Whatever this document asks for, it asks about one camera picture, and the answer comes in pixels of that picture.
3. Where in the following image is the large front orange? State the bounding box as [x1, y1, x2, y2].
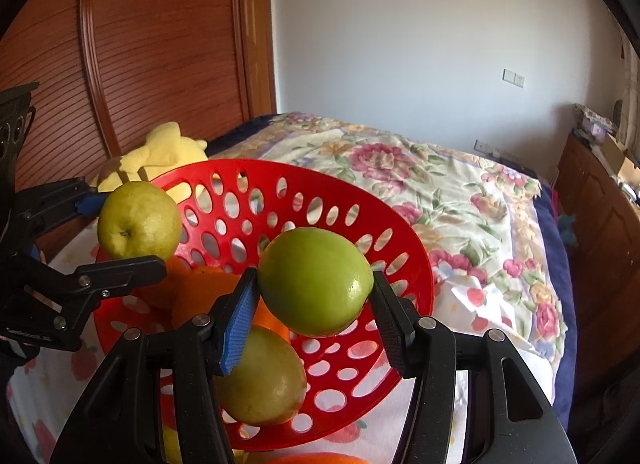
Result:
[150, 255, 292, 345]

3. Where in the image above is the floral bed quilt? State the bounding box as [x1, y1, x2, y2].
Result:
[206, 112, 577, 421]

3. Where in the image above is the wooden headboard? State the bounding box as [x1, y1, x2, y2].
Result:
[0, 0, 279, 265]

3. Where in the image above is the small yellow-green apple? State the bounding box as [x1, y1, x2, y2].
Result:
[98, 181, 182, 261]

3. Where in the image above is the large orange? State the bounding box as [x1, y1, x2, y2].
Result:
[269, 452, 369, 464]
[150, 255, 292, 345]

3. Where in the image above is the red perforated plastic basket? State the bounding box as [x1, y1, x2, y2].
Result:
[155, 159, 435, 451]

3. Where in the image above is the bright green apple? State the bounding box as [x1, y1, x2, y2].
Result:
[257, 227, 373, 337]

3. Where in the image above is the wooden window cabinet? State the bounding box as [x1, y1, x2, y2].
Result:
[555, 135, 639, 388]

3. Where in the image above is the wall power socket strip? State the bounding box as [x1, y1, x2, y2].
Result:
[473, 139, 515, 160]

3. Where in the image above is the cardboard box on cabinet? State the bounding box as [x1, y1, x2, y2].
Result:
[600, 134, 640, 185]

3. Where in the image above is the white wall switch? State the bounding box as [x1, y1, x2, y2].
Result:
[502, 69, 525, 88]

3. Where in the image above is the patterned window curtain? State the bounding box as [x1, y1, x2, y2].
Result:
[617, 31, 640, 158]

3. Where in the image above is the yellow plush toy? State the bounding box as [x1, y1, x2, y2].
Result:
[90, 122, 207, 192]

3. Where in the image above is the white strawberry flower cloth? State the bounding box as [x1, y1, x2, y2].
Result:
[4, 213, 482, 464]

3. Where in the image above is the large yellow-green pear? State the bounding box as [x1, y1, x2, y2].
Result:
[213, 327, 307, 427]

